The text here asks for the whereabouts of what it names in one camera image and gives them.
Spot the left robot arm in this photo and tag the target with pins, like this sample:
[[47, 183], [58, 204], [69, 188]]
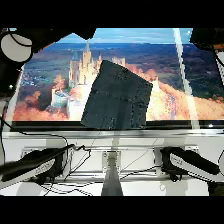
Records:
[[29, 165]]

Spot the dark blue garment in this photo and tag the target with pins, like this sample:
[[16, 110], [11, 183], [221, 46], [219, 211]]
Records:
[[116, 98]]

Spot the silver frame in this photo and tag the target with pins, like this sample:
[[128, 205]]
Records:
[[111, 181]]

